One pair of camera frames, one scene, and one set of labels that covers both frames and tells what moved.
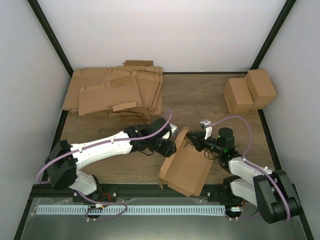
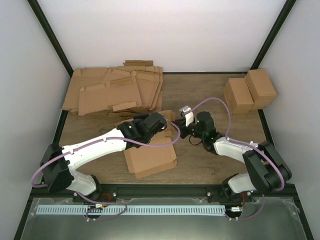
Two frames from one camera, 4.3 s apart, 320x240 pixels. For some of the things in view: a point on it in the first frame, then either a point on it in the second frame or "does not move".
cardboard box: [261, 87] does not move
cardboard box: [186, 170] → [146, 159]
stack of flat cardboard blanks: [133, 92] does not move
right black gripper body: [217, 149] → [184, 134]
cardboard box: [238, 96] does not move
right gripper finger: [196, 136] → [180, 123]
